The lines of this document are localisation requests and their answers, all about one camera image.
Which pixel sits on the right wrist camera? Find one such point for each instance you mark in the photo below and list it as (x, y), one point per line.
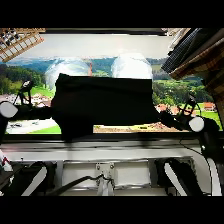
(188, 106)

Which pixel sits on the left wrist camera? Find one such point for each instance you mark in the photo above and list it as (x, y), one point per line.
(25, 87)

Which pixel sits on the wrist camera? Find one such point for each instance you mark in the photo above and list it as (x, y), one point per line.
(188, 106)
(25, 87)

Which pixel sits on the dark striped garment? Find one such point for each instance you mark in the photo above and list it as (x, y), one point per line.
(181, 53)

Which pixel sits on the wooden slatted rack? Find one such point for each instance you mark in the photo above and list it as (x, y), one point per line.
(18, 41)

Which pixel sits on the black garment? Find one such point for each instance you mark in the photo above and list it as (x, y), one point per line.
(103, 103)

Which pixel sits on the white garment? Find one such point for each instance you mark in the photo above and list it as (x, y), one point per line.
(176, 35)

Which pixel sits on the silver frame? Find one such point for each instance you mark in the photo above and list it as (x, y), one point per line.
(133, 151)

